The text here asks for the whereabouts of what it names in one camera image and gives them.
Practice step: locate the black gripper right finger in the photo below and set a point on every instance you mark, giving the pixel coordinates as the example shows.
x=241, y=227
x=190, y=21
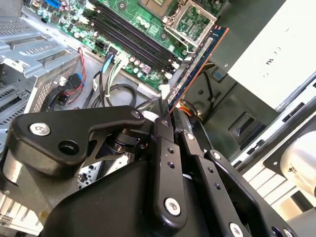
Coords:
x=197, y=158

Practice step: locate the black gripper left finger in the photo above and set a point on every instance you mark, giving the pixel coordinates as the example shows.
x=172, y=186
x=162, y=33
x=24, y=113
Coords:
x=74, y=123

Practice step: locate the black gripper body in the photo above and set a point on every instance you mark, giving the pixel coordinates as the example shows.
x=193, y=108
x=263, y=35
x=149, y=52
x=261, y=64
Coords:
x=111, y=202

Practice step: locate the RAM stick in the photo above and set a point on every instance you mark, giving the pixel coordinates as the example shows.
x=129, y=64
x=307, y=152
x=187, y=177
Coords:
x=197, y=66

